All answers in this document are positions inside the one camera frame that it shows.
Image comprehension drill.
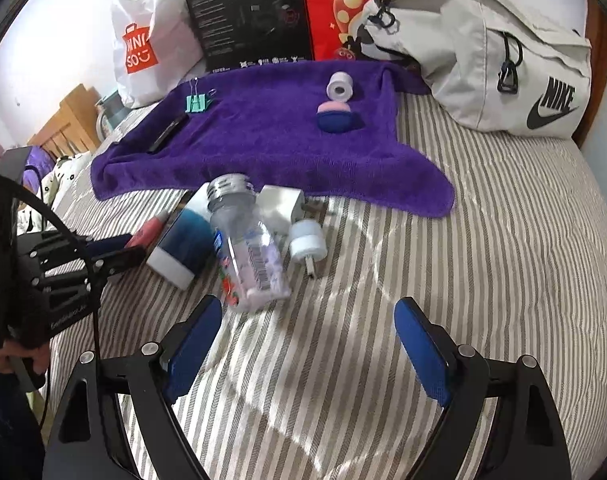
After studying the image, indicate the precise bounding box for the pink highlighter pen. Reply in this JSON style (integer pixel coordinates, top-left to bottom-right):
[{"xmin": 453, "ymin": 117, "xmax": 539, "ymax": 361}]
[{"xmin": 126, "ymin": 211, "xmax": 170, "ymax": 248}]

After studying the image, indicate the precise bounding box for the clear candy bottle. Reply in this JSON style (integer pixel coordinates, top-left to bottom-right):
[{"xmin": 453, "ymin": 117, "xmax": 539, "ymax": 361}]
[{"xmin": 207, "ymin": 174, "xmax": 290, "ymax": 312}]

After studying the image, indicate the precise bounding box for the white blue label bottle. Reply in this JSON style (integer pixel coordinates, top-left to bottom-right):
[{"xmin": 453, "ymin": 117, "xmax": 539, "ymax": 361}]
[{"xmin": 146, "ymin": 182, "xmax": 214, "ymax": 290}]

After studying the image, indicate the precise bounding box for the dark brown cosmetic tube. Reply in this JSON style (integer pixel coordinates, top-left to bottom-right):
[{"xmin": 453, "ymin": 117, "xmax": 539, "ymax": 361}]
[{"xmin": 156, "ymin": 191, "xmax": 196, "ymax": 245}]

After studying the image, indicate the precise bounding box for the white wall charger plug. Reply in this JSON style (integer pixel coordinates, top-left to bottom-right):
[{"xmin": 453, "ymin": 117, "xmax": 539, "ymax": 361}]
[{"xmin": 256, "ymin": 184, "xmax": 325, "ymax": 235}]

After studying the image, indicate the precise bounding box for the black Horizon lighter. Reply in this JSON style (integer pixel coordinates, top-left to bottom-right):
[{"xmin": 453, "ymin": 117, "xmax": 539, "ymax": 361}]
[{"xmin": 147, "ymin": 113, "xmax": 189, "ymax": 154}]

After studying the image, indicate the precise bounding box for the green binder clip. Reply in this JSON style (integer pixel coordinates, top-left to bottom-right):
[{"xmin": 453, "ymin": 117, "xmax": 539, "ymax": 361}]
[{"xmin": 185, "ymin": 78, "xmax": 218, "ymax": 115}]

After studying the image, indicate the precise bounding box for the blue pink powder puff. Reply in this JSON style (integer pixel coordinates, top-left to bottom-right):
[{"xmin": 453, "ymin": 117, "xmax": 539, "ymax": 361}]
[{"xmin": 315, "ymin": 101, "xmax": 363, "ymax": 134}]

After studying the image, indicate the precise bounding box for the white tape roll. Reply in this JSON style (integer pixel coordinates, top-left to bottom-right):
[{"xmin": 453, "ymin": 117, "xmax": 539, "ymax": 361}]
[{"xmin": 326, "ymin": 72, "xmax": 353, "ymax": 103}]

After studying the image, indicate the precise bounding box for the person's left hand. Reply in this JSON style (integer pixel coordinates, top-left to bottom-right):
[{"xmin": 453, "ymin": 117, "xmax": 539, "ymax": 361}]
[{"xmin": 0, "ymin": 340, "xmax": 51, "ymax": 375}]

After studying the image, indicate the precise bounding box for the spotted white cushion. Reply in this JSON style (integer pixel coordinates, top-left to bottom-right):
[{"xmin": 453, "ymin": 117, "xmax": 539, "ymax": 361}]
[{"xmin": 17, "ymin": 152, "xmax": 92, "ymax": 235}]

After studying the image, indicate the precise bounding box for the wooden headboard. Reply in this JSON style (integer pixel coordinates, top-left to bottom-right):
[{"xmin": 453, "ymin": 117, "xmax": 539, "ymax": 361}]
[{"xmin": 27, "ymin": 84, "xmax": 101, "ymax": 159}]

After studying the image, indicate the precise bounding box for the striped mattress cover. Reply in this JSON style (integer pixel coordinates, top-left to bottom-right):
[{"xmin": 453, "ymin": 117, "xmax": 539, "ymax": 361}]
[{"xmin": 45, "ymin": 91, "xmax": 607, "ymax": 480}]

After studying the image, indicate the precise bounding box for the teal kettle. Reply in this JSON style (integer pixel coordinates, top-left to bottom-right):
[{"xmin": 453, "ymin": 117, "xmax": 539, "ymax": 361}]
[{"xmin": 95, "ymin": 91, "xmax": 131, "ymax": 141}]

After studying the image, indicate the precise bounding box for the white Miniso shopping bag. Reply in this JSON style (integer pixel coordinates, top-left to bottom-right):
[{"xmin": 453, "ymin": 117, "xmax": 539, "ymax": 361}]
[{"xmin": 112, "ymin": 0, "xmax": 204, "ymax": 108}]

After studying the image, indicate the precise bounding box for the purple towel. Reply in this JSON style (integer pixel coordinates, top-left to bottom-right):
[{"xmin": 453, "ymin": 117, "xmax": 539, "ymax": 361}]
[{"xmin": 91, "ymin": 61, "xmax": 455, "ymax": 218}]

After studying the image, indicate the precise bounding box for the black headphone box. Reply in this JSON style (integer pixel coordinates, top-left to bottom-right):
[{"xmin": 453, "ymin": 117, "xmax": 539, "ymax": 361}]
[{"xmin": 185, "ymin": 0, "xmax": 313, "ymax": 73}]

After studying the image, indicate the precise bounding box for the grey Nike waist bag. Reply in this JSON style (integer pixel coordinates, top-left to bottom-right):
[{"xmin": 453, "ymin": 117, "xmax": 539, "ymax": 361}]
[{"xmin": 362, "ymin": 0, "xmax": 592, "ymax": 139}]

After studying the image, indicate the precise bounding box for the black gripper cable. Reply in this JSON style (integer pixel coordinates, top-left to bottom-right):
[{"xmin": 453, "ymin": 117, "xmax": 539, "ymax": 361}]
[{"xmin": 0, "ymin": 170, "xmax": 103, "ymax": 428}]

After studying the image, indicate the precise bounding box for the brown wooden door frame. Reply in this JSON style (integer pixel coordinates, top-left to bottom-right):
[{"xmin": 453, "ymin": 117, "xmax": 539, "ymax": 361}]
[{"xmin": 573, "ymin": 0, "xmax": 607, "ymax": 148}]

